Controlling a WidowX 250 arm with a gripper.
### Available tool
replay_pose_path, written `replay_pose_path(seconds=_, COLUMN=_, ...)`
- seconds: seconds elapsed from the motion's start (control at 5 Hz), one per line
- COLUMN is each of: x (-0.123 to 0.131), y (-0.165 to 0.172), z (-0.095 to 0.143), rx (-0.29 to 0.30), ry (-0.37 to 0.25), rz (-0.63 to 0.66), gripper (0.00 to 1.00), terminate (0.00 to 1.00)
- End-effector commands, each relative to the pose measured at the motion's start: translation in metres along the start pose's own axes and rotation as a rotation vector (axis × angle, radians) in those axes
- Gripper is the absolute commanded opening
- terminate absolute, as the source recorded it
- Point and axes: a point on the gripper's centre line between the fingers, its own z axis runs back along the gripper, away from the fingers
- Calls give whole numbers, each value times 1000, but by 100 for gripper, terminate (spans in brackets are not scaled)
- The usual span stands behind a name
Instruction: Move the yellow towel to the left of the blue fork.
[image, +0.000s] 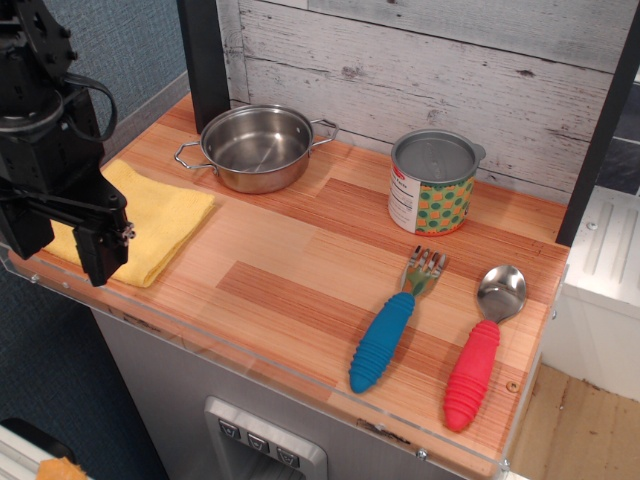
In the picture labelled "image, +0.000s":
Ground patterned tin can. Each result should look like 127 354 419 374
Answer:
388 129 486 236

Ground white black device bottom left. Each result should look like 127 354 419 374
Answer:
1 418 76 479

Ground orange object bottom left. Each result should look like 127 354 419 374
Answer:
35 457 89 480

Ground white appliance at right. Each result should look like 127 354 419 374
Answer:
541 187 639 400

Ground red handled spoon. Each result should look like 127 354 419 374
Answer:
443 265 527 432

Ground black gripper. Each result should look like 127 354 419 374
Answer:
1 130 135 287

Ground stainless steel pot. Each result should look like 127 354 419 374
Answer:
174 105 339 194

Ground grey toy kitchen cabinet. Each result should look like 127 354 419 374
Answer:
89 304 501 480

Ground dark vertical post right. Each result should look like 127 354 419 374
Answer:
556 2 639 247

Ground dark vertical post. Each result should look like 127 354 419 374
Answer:
177 0 231 133
556 2 639 247

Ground dark vertical post left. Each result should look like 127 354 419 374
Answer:
177 0 231 133

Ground yellow towel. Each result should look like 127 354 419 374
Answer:
42 158 217 289

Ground clear acrylic edge guard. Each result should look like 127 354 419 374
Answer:
0 239 512 480

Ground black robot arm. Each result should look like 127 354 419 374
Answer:
1 1 135 286

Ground blue handled fork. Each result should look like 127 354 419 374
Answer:
349 246 447 394

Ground silver dispenser button panel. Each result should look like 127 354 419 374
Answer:
204 396 329 480

